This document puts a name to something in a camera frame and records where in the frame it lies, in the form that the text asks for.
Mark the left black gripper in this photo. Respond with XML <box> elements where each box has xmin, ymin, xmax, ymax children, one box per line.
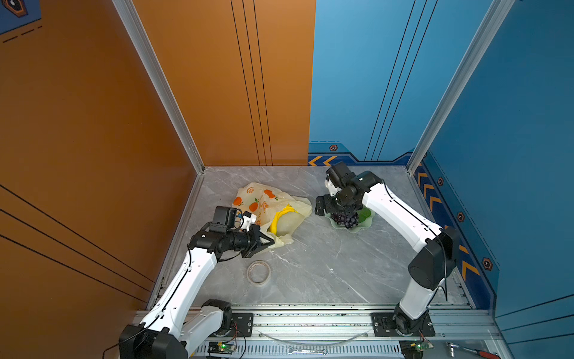
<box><xmin>226</xmin><ymin>224</ymin><xmax>275</xmax><ymax>257</ymax></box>

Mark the dark grape bunch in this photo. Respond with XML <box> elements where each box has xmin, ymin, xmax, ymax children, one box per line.
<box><xmin>330</xmin><ymin>212</ymin><xmax>360</xmax><ymax>230</ymax></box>

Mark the cream plastic bag orange print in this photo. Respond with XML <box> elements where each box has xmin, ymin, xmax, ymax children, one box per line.
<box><xmin>232</xmin><ymin>182</ymin><xmax>312</xmax><ymax>249</ymax></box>

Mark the yellow banana bunch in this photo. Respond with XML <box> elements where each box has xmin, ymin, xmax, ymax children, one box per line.
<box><xmin>269</xmin><ymin>205</ymin><xmax>297</xmax><ymax>235</ymax></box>

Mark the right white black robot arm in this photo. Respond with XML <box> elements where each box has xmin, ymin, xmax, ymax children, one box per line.
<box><xmin>315</xmin><ymin>163</ymin><xmax>460</xmax><ymax>336</ymax></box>

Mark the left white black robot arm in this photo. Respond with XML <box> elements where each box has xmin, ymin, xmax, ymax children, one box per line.
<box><xmin>118</xmin><ymin>222</ymin><xmax>275</xmax><ymax>358</ymax></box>

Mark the pale green fruit plate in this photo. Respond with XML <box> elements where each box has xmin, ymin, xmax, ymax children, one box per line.
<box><xmin>325</xmin><ymin>208</ymin><xmax>375</xmax><ymax>233</ymax></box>

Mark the clear tape roll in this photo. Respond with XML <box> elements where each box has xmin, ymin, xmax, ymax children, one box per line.
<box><xmin>246</xmin><ymin>260</ymin><xmax>271</xmax><ymax>287</ymax></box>

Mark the left green circuit board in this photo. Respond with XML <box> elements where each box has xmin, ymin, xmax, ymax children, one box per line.
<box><xmin>206</xmin><ymin>341</ymin><xmax>237</xmax><ymax>357</ymax></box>

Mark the green circuit board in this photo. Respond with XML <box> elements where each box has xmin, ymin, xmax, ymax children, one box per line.
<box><xmin>206</xmin><ymin>341</ymin><xmax>237</xmax><ymax>357</ymax></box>
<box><xmin>399</xmin><ymin>342</ymin><xmax>434</xmax><ymax>359</ymax></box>

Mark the silver wrench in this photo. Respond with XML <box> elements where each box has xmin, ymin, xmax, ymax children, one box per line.
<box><xmin>287</xmin><ymin>347</ymin><xmax>329</xmax><ymax>355</ymax></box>

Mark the right green circuit board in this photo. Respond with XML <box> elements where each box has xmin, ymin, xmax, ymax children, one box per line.
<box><xmin>399</xmin><ymin>342</ymin><xmax>434</xmax><ymax>359</ymax></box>

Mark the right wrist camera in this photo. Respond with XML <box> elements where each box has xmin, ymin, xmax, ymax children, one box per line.
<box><xmin>325</xmin><ymin>162</ymin><xmax>356</xmax><ymax>197</ymax></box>

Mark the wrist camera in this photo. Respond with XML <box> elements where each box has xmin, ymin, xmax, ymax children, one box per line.
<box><xmin>209</xmin><ymin>206</ymin><xmax>257</xmax><ymax>233</ymax></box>
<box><xmin>325</xmin><ymin>162</ymin><xmax>356</xmax><ymax>197</ymax></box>

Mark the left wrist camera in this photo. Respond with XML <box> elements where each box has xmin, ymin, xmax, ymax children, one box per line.
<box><xmin>209</xmin><ymin>206</ymin><xmax>257</xmax><ymax>233</ymax></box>

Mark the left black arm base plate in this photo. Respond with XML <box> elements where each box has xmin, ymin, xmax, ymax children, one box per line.
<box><xmin>213</xmin><ymin>313</ymin><xmax>254</xmax><ymax>338</ymax></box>

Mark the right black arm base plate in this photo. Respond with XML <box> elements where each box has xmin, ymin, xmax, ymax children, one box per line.
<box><xmin>371</xmin><ymin>313</ymin><xmax>436</xmax><ymax>337</ymax></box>

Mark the aluminium front rail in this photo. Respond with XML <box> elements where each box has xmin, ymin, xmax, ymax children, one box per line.
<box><xmin>189</xmin><ymin>306</ymin><xmax>508</xmax><ymax>358</ymax></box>

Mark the red handled tool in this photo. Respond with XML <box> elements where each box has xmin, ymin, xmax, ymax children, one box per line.
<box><xmin>446</xmin><ymin>342</ymin><xmax>501</xmax><ymax>359</ymax></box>

